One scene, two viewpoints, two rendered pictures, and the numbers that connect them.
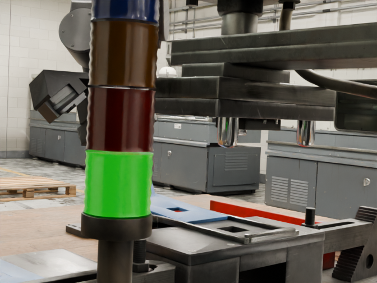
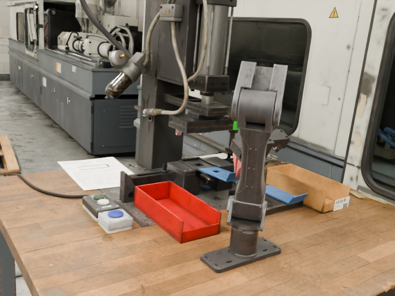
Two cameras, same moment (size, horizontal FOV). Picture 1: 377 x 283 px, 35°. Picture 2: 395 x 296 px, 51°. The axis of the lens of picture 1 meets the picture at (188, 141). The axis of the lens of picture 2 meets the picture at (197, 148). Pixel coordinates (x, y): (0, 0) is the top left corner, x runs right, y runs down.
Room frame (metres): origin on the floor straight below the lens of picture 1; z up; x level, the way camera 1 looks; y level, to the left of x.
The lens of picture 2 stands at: (1.89, 0.07, 1.39)
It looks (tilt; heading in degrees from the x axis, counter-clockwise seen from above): 15 degrees down; 186
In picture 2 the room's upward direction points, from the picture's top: 5 degrees clockwise
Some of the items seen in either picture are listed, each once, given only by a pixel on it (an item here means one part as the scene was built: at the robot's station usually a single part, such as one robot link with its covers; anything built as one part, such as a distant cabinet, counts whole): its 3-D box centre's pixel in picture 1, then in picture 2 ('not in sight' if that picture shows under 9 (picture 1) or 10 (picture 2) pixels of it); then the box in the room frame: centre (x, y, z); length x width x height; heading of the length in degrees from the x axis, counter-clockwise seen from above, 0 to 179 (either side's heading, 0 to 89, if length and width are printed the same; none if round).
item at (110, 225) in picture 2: not in sight; (114, 225); (0.95, -0.22, 0.90); 0.07 x 0.07 x 0.06; 42
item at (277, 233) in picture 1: (270, 244); (190, 161); (0.59, -0.09, 0.98); 0.07 x 0.01 x 0.03; 132
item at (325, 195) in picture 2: not in sight; (305, 187); (0.56, 0.30, 0.93); 0.25 x 0.13 x 0.08; 42
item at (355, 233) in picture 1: (327, 245); (152, 181); (0.73, -0.18, 0.95); 0.15 x 0.03 x 0.10; 132
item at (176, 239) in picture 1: (228, 236); (201, 164); (0.61, -0.05, 0.98); 0.20 x 0.10 x 0.01; 132
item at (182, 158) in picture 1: (123, 144); not in sight; (9.90, 1.09, 0.49); 5.51 x 1.02 x 0.97; 39
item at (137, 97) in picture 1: (120, 119); not in sight; (0.33, 0.04, 1.10); 0.04 x 0.04 x 0.03
